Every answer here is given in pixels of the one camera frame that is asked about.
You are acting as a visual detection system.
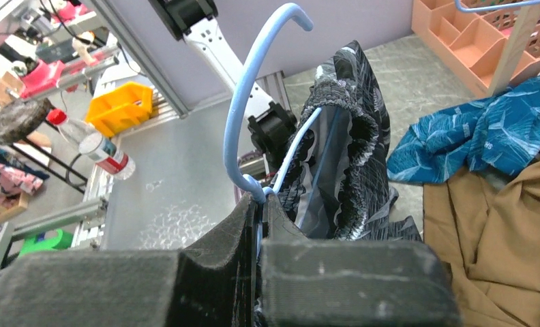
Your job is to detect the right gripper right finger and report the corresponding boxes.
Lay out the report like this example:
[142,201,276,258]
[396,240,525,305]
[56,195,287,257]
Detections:
[260,195,462,326]

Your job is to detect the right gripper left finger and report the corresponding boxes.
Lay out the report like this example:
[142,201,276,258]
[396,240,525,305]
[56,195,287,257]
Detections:
[0,196,257,326]

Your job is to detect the dark leaf print shorts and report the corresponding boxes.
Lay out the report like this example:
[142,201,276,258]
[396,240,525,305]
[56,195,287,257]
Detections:
[278,41,421,241]

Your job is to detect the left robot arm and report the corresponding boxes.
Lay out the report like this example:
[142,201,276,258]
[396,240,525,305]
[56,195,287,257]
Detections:
[150,0,297,172]

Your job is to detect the brown shorts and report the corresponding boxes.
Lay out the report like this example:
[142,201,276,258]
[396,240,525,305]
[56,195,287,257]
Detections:
[423,160,540,326]

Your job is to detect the green plastic part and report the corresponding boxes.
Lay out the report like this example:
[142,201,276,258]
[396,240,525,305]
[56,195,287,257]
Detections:
[19,229,73,256]

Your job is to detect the clear plastic water bottle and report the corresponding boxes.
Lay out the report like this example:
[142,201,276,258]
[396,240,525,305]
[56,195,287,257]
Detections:
[46,108,136,180]

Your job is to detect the yellow storage bin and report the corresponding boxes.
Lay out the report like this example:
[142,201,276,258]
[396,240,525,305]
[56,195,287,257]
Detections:
[85,82,153,138]

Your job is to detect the blue leaf print garment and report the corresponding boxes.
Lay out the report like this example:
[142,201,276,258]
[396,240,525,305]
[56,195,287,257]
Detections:
[387,75,540,183]

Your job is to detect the peach file organizer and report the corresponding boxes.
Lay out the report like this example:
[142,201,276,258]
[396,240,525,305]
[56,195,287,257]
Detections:
[411,0,540,97]

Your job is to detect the wooden clothes rack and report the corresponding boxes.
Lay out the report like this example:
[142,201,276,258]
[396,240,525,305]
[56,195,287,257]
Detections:
[485,1,540,97]

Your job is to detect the aluminium frame rail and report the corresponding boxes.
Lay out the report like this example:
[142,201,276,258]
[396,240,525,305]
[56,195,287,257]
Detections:
[85,0,190,119]

